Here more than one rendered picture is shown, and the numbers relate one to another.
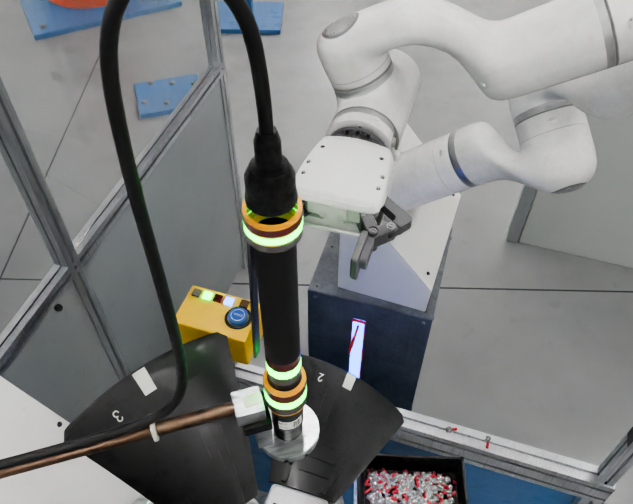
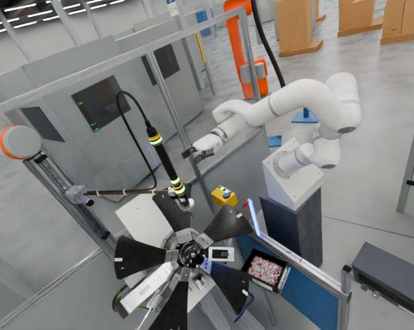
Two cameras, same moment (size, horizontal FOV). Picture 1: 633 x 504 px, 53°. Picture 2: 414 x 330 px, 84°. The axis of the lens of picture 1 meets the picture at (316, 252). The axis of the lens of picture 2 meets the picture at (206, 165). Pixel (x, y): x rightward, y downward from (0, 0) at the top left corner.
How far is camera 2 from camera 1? 0.65 m
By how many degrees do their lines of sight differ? 36
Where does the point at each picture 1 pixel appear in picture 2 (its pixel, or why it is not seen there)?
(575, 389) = not seen: hidden behind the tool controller
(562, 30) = (259, 105)
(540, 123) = (316, 142)
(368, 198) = (205, 146)
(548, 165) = (317, 156)
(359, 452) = (230, 233)
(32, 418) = not seen: hidden behind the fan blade
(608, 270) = not seen: outside the picture
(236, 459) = (186, 215)
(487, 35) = (244, 108)
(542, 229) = not seen: outside the picture
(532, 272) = (405, 227)
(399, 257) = (282, 188)
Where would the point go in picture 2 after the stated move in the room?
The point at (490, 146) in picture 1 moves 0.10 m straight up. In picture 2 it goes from (305, 150) to (305, 134)
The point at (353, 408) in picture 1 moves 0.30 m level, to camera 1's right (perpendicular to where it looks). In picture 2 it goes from (236, 222) to (292, 238)
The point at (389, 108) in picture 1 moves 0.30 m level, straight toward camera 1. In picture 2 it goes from (225, 128) to (178, 168)
